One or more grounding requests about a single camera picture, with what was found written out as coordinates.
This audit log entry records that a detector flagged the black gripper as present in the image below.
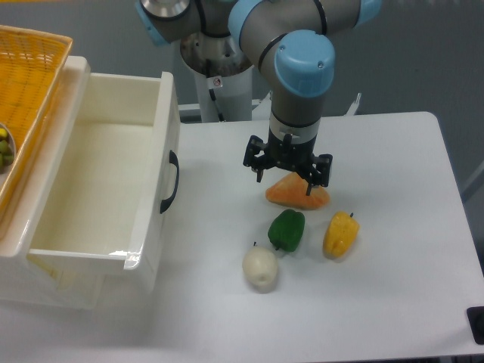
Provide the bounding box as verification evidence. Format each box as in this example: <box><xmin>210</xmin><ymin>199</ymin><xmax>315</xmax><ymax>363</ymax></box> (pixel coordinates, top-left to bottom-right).
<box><xmin>243</xmin><ymin>113</ymin><xmax>333</xmax><ymax>196</ymax></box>

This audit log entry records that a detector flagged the green bell pepper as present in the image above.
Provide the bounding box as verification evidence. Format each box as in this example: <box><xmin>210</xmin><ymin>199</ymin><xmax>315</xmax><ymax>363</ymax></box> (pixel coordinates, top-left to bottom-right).
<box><xmin>268</xmin><ymin>209</ymin><xmax>306</xmax><ymax>253</ymax></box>

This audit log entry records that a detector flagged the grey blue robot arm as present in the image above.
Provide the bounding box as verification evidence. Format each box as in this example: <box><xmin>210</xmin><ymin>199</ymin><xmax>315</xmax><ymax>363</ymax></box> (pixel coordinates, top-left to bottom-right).
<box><xmin>135</xmin><ymin>1</ymin><xmax>381</xmax><ymax>189</ymax></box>

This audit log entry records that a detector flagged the orange triangular bread piece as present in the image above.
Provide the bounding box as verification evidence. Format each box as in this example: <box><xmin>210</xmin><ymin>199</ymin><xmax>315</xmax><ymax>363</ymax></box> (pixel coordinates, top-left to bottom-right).
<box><xmin>265</xmin><ymin>172</ymin><xmax>330</xmax><ymax>210</ymax></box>

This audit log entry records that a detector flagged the yellow bell pepper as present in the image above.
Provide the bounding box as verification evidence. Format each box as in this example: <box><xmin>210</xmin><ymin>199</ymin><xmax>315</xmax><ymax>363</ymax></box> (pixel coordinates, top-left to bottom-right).
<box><xmin>322</xmin><ymin>211</ymin><xmax>360</xmax><ymax>259</ymax></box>

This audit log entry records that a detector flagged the white pear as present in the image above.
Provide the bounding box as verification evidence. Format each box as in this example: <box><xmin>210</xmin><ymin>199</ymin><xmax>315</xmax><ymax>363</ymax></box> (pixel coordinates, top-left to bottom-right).
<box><xmin>242</xmin><ymin>244</ymin><xmax>279</xmax><ymax>293</ymax></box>

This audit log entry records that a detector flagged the white open drawer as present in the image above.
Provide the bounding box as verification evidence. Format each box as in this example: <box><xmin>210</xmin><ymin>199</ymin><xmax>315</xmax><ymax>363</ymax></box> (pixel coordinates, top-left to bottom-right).
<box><xmin>32</xmin><ymin>73</ymin><xmax>180</xmax><ymax>291</ymax></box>

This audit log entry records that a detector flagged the black table corner fixture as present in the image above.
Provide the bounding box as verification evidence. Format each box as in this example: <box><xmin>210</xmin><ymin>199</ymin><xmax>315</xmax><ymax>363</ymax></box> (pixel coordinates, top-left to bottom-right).
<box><xmin>467</xmin><ymin>306</ymin><xmax>484</xmax><ymax>345</ymax></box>

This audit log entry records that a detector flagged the yellow woven basket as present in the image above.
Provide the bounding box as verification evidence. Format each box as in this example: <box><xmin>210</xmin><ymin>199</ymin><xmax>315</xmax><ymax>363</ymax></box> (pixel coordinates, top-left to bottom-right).
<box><xmin>1</xmin><ymin>25</ymin><xmax>73</xmax><ymax>216</ymax></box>

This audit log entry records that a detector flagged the bowl of green fruit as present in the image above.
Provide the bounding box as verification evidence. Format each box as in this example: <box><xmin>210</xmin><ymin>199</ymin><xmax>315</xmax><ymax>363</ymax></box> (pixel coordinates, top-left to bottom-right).
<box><xmin>0</xmin><ymin>124</ymin><xmax>17</xmax><ymax>174</ymax></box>

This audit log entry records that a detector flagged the white drawer cabinet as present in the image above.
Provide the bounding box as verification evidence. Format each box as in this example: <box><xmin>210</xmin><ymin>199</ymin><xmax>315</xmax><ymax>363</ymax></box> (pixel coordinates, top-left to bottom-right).
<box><xmin>1</xmin><ymin>56</ymin><xmax>104</xmax><ymax>309</ymax></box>

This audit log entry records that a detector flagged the white metal frame bracket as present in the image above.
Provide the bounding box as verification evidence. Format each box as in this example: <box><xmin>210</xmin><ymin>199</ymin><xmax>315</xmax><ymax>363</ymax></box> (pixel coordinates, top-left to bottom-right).
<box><xmin>345</xmin><ymin>92</ymin><xmax>361</xmax><ymax>116</ymax></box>

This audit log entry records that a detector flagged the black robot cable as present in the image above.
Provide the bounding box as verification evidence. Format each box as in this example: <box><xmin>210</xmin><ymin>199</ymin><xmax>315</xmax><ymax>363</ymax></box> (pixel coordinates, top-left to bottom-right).
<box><xmin>206</xmin><ymin>59</ymin><xmax>227</xmax><ymax>123</ymax></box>

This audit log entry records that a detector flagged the black drawer handle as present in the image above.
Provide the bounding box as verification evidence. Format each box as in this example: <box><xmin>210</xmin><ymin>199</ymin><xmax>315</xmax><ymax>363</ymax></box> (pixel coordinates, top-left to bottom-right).
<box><xmin>160</xmin><ymin>150</ymin><xmax>180</xmax><ymax>215</ymax></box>

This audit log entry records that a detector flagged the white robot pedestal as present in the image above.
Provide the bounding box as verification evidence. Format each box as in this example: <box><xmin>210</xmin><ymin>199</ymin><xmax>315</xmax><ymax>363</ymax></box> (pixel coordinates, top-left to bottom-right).
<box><xmin>180</xmin><ymin>32</ymin><xmax>253</xmax><ymax>123</ymax></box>

